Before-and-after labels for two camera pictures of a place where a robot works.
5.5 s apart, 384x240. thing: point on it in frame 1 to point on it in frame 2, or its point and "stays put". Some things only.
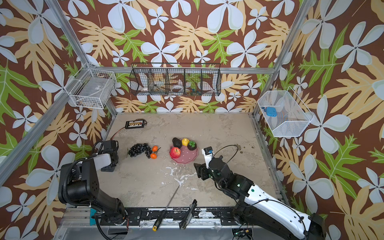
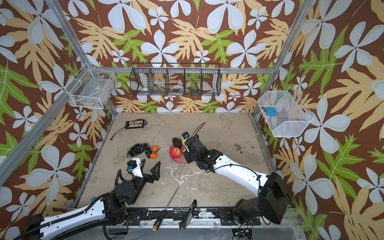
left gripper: (110, 169) to (154, 176)
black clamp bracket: (183, 224) stays put
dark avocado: (177, 142) stays put
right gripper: (202, 172) to (187, 148)
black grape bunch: (138, 148) stays put
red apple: (175, 152) stays put
